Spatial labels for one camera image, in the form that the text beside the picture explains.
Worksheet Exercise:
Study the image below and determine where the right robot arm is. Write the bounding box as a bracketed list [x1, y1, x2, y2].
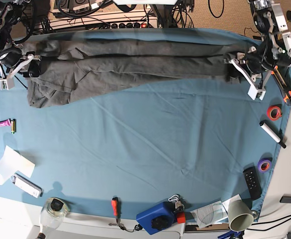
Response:
[0, 0, 41, 79]

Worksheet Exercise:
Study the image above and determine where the silver carabiner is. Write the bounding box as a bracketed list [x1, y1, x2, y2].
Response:
[168, 194, 180, 203]

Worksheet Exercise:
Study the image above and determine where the white marker pen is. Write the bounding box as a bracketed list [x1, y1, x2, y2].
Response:
[259, 120, 287, 148]

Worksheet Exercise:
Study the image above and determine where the red small block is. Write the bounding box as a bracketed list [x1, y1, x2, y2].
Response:
[176, 212, 186, 224]

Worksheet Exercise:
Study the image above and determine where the black remote control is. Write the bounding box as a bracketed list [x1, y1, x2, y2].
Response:
[243, 166, 262, 201]

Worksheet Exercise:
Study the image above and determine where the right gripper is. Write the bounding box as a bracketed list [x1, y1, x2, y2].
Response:
[0, 47, 41, 78]

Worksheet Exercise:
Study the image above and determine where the orange utility knife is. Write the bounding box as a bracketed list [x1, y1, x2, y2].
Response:
[271, 66, 291, 106]

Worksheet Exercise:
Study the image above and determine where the grey green cup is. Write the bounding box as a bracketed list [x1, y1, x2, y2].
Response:
[228, 200, 254, 232]

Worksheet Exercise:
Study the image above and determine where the white black box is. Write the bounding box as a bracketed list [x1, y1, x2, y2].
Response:
[10, 174, 42, 198]

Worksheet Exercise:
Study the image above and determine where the dark grey T-shirt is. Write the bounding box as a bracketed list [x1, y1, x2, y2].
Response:
[22, 40, 241, 108]

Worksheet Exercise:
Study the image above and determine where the small padlock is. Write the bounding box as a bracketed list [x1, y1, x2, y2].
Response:
[175, 201, 185, 213]

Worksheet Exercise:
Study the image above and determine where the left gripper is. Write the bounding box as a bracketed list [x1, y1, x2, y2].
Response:
[226, 46, 277, 84]

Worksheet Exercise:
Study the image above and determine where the white paper roll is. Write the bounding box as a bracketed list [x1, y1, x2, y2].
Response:
[0, 145, 35, 185]

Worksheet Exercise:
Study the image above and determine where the power strip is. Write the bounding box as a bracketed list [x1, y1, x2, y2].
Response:
[106, 21, 149, 29]

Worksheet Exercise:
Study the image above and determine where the paper with drawing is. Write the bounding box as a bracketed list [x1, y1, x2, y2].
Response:
[191, 194, 241, 229]

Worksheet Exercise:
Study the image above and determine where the red tape roll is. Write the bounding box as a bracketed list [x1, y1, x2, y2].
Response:
[267, 106, 282, 121]

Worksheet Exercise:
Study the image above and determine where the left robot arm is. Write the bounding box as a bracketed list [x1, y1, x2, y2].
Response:
[231, 0, 291, 85]

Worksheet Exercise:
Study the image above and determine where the pink glue tube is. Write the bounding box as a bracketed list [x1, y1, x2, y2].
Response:
[0, 119, 11, 127]

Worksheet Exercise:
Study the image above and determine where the blue plastic box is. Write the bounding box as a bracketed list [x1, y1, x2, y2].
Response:
[136, 202, 176, 235]

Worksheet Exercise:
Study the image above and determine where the purple tape roll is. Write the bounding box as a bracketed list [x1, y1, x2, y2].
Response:
[257, 157, 273, 173]

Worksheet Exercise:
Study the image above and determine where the green yellow battery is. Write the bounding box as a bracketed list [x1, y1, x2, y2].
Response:
[11, 119, 16, 134]

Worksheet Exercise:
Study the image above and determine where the red handled screwdriver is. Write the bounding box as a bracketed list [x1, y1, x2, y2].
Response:
[111, 197, 120, 224]

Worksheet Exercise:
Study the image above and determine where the clear glass jar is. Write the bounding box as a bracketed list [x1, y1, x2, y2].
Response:
[39, 197, 69, 232]

